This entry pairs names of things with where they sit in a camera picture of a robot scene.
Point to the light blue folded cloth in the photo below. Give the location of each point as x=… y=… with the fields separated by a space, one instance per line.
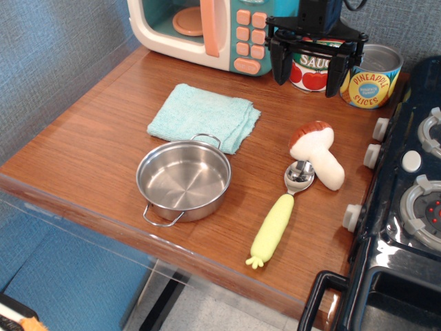
x=189 y=111

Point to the black toy stove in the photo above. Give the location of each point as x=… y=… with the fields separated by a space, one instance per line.
x=394 y=275

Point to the small steel pan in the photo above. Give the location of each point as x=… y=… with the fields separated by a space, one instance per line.
x=183 y=181

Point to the toy microwave teal and cream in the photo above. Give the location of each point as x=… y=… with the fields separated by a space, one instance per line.
x=226 y=35

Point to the pineapple slices can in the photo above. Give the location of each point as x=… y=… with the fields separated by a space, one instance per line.
x=371 y=84

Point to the plush mushroom toy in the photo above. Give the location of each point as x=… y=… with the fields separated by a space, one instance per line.
x=311 y=142

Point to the spoon with yellow handle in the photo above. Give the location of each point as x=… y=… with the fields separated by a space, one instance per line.
x=298 y=177

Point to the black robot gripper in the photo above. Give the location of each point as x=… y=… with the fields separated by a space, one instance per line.
x=316 y=30

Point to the tomato sauce can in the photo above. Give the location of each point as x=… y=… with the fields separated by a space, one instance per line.
x=309 y=73

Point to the orange fuzzy object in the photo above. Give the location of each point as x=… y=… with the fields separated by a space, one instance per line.
x=32 y=324

